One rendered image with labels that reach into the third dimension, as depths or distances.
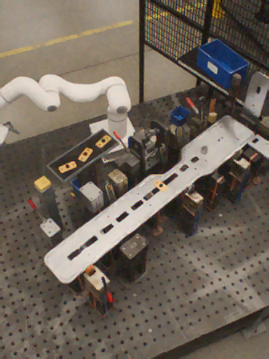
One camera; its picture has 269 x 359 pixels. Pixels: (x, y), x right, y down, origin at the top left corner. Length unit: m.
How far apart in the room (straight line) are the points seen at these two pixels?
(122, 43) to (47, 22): 0.95
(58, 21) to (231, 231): 3.49
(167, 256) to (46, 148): 1.09
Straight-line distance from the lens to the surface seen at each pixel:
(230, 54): 2.87
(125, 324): 2.24
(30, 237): 2.51
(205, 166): 2.36
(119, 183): 2.17
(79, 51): 4.73
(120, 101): 2.38
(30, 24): 5.24
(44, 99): 2.28
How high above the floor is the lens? 2.85
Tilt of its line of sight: 54 degrees down
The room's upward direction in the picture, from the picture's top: 1 degrees counter-clockwise
